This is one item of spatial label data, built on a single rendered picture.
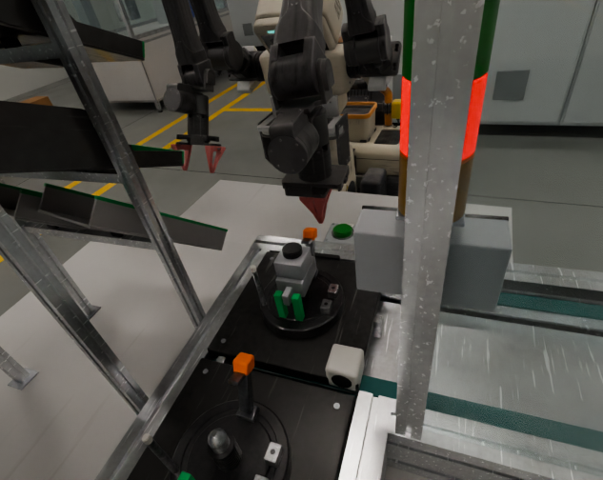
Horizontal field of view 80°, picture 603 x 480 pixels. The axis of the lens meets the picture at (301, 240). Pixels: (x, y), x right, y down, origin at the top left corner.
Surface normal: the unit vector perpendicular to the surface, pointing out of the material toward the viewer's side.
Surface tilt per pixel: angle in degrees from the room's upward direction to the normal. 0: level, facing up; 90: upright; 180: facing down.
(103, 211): 90
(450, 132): 90
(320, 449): 0
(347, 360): 0
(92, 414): 0
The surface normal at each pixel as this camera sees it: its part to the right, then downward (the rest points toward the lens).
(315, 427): -0.14, -0.78
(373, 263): -0.33, 0.62
